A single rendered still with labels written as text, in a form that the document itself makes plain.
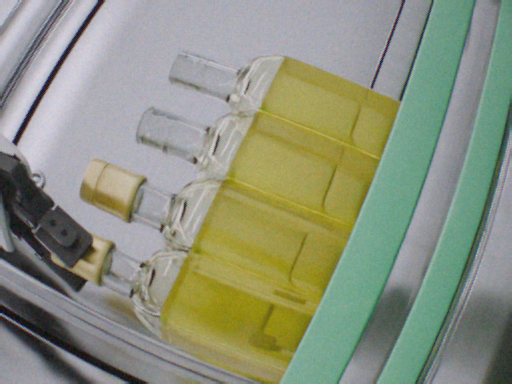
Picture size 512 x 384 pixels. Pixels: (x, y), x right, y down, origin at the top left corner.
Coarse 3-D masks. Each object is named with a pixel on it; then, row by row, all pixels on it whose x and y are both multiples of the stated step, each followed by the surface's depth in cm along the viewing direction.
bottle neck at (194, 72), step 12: (180, 60) 94; (192, 60) 94; (204, 60) 94; (216, 60) 95; (180, 72) 94; (192, 72) 94; (204, 72) 94; (216, 72) 94; (228, 72) 94; (180, 84) 95; (192, 84) 94; (204, 84) 94; (216, 84) 94; (228, 84) 94; (216, 96) 95
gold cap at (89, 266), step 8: (88, 232) 87; (96, 240) 87; (104, 240) 87; (96, 248) 86; (104, 248) 86; (88, 256) 86; (96, 256) 86; (104, 256) 86; (80, 264) 86; (88, 264) 86; (96, 264) 86; (80, 272) 87; (88, 272) 86; (96, 272) 86; (88, 280) 87; (96, 280) 86
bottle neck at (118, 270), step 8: (112, 248) 87; (112, 256) 86; (120, 256) 87; (128, 256) 87; (104, 264) 86; (112, 264) 86; (120, 264) 86; (128, 264) 86; (136, 264) 86; (104, 272) 86; (112, 272) 86; (120, 272) 86; (128, 272) 86; (104, 280) 86; (112, 280) 86; (120, 280) 86; (128, 280) 86; (112, 288) 87; (120, 288) 86; (128, 288) 86; (128, 296) 86
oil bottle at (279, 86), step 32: (256, 64) 93; (288, 64) 93; (256, 96) 91; (288, 96) 91; (320, 96) 92; (352, 96) 92; (384, 96) 92; (320, 128) 91; (352, 128) 91; (384, 128) 91
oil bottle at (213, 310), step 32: (160, 256) 85; (192, 256) 85; (160, 288) 84; (192, 288) 84; (224, 288) 84; (256, 288) 84; (160, 320) 84; (192, 320) 83; (224, 320) 83; (256, 320) 83; (288, 320) 83; (192, 352) 87; (224, 352) 84; (256, 352) 82; (288, 352) 82
